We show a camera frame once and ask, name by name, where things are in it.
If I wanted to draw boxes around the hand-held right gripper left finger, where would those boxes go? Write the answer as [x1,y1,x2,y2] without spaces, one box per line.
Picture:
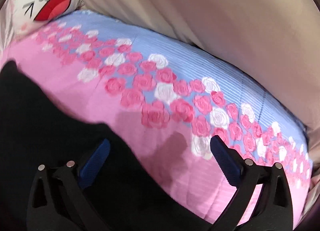
[27,138,112,231]

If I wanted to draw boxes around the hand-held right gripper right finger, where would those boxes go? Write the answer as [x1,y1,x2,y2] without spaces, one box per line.
[210,135,294,231]

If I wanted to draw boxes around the black pants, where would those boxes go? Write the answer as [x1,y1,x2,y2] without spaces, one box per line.
[0,60,213,231]

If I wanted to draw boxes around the beige cloth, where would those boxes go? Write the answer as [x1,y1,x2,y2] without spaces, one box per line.
[72,0,320,198]

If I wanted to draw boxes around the white cartoon face pillow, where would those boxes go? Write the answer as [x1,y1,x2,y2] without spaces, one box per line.
[10,0,85,37]

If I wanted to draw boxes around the pink floral blanket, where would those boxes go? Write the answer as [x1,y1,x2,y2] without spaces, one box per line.
[0,9,314,227]

